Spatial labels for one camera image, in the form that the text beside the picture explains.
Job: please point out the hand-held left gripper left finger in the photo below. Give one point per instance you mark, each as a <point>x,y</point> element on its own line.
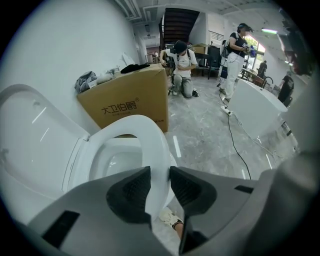
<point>87,200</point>

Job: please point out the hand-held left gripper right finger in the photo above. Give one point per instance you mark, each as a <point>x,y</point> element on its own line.
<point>225,197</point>

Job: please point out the white toilet bowl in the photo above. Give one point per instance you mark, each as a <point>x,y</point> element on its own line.
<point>117,160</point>

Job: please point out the white toilet lid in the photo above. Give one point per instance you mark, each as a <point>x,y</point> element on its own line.
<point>37,137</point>

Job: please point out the white toilet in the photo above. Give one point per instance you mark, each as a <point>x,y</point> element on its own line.
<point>127,60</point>

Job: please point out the person's left leg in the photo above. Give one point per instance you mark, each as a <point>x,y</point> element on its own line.
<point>180,228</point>

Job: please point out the person's left white shoe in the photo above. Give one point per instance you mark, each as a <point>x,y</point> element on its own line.
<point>170,217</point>

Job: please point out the white power strip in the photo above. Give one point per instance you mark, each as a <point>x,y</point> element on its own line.
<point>226,110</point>

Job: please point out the white bathtub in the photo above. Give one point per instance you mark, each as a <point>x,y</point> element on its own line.
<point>255,112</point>

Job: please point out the large cardboard box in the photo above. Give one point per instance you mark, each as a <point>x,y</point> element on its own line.
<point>130,100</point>

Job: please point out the grey crumpled cloth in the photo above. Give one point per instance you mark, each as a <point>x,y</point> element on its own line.
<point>85,82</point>

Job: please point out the black bathtub faucet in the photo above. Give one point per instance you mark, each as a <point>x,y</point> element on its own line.
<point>263,83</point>

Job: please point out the white plush toy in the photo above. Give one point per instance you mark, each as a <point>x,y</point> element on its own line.
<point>105,78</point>

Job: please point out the black chair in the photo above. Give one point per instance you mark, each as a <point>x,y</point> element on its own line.
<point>213,62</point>

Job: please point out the black cloth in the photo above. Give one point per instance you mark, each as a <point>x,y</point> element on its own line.
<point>135,68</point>

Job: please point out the dark staircase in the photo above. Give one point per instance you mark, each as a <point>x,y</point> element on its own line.
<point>178,25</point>

